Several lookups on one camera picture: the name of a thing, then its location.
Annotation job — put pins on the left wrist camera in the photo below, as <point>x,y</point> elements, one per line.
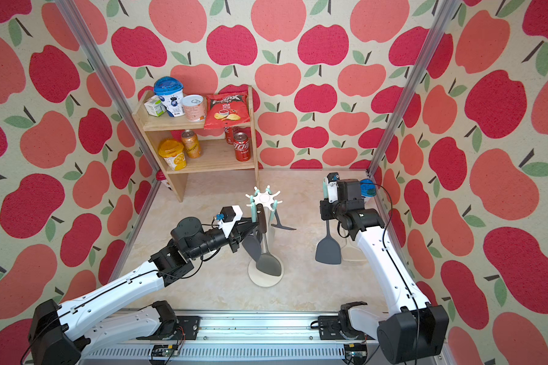
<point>228,217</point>

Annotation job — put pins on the small green white carton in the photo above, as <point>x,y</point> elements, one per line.
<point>154,106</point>

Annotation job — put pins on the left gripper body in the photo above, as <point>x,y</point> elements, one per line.
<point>232,239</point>

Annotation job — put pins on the white utensil rack stand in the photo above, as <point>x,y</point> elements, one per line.
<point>268,200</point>

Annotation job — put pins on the right circuit board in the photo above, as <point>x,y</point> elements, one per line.
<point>355,354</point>

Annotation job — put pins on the aluminium frame post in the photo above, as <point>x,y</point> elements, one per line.
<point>443,18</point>
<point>81,31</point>

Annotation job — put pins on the blue lid yogurt tub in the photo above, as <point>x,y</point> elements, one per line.
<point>170,91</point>

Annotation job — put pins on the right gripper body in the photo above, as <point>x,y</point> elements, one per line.
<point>331,211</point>

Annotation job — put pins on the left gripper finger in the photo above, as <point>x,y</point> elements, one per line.
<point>250,225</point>
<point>250,238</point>

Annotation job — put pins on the pink cup foil lid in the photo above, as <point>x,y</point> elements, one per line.
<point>194,106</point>

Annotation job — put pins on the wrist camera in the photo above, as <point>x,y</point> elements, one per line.
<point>331,187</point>
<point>228,217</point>

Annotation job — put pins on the red cola can front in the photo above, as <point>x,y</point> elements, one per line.
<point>241,146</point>

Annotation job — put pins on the left circuit board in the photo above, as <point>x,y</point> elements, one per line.
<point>164,351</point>

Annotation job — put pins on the right aluminium frame post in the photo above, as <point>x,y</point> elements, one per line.
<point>443,18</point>

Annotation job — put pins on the circuit board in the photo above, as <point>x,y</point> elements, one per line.
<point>164,351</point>
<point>355,354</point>

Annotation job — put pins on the blue lid yogurt cup floor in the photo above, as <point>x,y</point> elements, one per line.
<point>368,188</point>

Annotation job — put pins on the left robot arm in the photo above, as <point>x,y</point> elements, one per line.
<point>64,333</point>

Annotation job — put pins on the red chips bag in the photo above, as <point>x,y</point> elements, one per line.
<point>225,110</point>

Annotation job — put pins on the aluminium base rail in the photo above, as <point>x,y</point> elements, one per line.
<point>245,337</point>

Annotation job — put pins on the left aluminium frame post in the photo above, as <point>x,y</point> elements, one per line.
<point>81,31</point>

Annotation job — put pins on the wooden two-tier shelf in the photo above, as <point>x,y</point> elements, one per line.
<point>217,154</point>

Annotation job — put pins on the red cola can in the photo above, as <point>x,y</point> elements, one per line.
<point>229,134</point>
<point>241,146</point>

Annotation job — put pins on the grey slotted turner mint handle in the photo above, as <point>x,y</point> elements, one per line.
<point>254,250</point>

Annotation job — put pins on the grey spatula mint handle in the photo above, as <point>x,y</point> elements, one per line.
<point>328,250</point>

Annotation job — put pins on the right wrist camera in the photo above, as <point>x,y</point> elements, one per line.
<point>331,187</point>

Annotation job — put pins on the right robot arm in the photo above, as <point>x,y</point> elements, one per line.
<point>414,327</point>

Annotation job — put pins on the red white cup behind shelf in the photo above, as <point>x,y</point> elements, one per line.
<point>160,177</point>

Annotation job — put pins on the grey spoon dark handle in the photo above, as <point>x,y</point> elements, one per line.
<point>267,263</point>

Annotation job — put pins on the red cola can back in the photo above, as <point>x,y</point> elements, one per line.
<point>229,134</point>

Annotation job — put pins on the yellow mango cup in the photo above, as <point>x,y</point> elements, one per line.
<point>173,153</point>

